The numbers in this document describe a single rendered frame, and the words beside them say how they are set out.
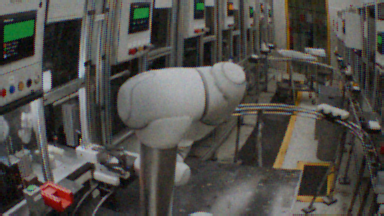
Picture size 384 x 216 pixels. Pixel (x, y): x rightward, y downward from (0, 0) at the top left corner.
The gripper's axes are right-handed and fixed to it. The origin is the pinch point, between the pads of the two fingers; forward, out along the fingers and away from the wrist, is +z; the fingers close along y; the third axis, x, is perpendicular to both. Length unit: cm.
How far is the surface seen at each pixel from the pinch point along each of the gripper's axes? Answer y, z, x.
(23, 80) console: 40, 18, 34
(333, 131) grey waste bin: -64, -122, -273
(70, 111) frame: 8.5, 35.5, -24.0
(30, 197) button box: -3, 6, 52
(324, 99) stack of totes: -46, -107, -350
